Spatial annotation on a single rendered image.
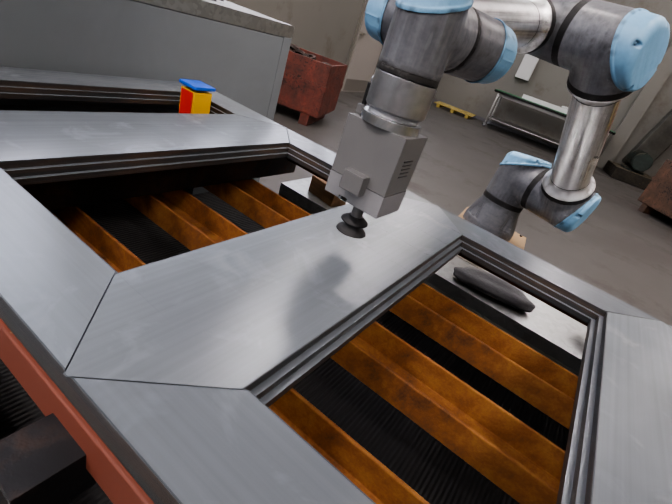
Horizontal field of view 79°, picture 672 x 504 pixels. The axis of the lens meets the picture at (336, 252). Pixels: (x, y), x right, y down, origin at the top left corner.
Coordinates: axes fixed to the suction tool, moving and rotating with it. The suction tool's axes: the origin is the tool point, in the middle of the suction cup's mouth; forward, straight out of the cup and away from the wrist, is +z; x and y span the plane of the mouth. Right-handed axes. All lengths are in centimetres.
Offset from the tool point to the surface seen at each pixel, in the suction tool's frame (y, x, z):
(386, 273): 7.2, 0.2, 2.9
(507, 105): -246, 1131, 31
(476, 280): 13.3, 44.3, 16.7
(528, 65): -240, 1117, -68
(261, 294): 1.4, -18.2, 2.9
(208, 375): 6.6, -29.4, 2.9
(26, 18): -81, -6, -6
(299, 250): -2.7, -7.1, 2.9
